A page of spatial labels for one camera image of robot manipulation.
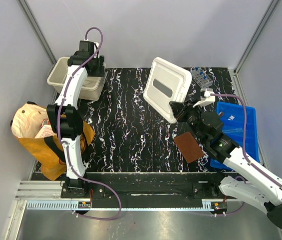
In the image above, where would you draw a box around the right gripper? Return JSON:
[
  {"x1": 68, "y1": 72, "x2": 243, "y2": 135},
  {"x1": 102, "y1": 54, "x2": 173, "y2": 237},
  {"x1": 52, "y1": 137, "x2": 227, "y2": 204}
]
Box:
[{"x1": 169, "y1": 98, "x2": 206, "y2": 143}]

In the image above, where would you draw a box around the white plastic lid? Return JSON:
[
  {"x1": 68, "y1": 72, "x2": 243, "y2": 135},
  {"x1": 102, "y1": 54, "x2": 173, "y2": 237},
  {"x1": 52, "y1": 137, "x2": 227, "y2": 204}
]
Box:
[{"x1": 143, "y1": 57, "x2": 192, "y2": 124}]

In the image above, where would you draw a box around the beige plastic bin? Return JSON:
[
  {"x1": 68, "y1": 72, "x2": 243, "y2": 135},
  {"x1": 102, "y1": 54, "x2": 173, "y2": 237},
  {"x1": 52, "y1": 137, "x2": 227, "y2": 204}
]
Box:
[{"x1": 47, "y1": 56, "x2": 108, "y2": 101}]

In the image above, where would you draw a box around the white capped tube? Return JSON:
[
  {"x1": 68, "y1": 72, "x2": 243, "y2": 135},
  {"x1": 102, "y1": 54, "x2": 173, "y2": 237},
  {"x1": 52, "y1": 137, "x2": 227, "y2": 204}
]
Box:
[{"x1": 228, "y1": 115, "x2": 235, "y2": 121}]

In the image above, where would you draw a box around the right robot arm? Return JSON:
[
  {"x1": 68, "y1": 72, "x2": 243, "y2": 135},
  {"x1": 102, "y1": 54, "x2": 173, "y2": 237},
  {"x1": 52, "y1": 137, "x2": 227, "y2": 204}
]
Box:
[{"x1": 169, "y1": 101, "x2": 282, "y2": 229}]

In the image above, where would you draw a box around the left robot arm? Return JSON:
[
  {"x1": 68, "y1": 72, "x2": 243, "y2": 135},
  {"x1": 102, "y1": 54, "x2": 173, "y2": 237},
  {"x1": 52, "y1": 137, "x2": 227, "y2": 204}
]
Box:
[{"x1": 45, "y1": 40, "x2": 105, "y2": 198}]

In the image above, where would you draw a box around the clear test tube rack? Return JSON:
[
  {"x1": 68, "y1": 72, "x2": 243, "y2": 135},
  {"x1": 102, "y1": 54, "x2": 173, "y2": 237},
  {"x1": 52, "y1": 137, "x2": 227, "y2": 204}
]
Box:
[{"x1": 191, "y1": 67, "x2": 213, "y2": 89}]

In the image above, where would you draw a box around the blue compartment tray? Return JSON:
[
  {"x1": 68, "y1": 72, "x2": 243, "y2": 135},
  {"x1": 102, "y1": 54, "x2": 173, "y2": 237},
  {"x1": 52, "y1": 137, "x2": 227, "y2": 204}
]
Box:
[{"x1": 216, "y1": 102, "x2": 260, "y2": 162}]

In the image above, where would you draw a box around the cloth bag with items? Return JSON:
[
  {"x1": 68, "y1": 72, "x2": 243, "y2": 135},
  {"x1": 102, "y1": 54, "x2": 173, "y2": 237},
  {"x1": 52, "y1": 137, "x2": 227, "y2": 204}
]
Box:
[{"x1": 9, "y1": 100, "x2": 96, "y2": 181}]

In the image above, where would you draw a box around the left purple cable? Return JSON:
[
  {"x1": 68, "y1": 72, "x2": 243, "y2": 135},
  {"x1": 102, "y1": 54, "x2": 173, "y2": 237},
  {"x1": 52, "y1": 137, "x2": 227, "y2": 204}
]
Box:
[{"x1": 57, "y1": 26, "x2": 123, "y2": 221}]

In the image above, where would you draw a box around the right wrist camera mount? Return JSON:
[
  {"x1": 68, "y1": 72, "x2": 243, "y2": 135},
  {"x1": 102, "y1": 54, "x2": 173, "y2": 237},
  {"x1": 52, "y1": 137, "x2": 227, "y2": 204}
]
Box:
[{"x1": 193, "y1": 88, "x2": 215, "y2": 107}]

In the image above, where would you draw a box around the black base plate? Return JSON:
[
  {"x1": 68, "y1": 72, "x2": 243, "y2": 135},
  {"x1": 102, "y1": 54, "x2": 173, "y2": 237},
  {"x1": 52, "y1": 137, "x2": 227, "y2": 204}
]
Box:
[{"x1": 61, "y1": 172, "x2": 237, "y2": 200}]

